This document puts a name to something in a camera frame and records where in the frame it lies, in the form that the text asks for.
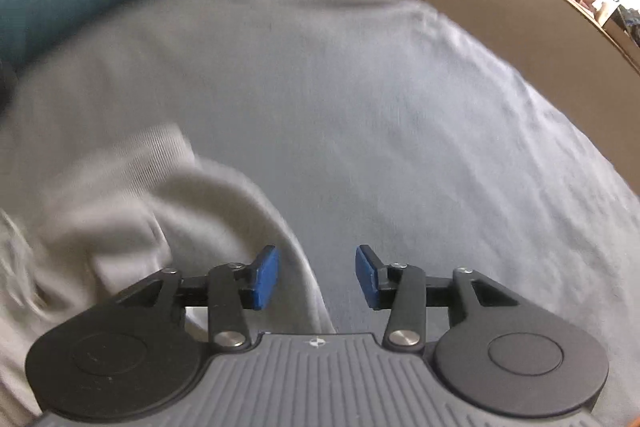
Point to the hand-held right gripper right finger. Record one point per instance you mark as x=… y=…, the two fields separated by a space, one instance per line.
x=366 y=277

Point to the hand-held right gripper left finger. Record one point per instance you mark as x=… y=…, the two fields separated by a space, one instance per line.
x=265 y=279

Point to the grey sweatpants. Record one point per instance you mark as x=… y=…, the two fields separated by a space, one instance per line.
x=150 y=217

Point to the dark bundled clothes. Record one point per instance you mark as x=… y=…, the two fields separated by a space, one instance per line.
x=631 y=22

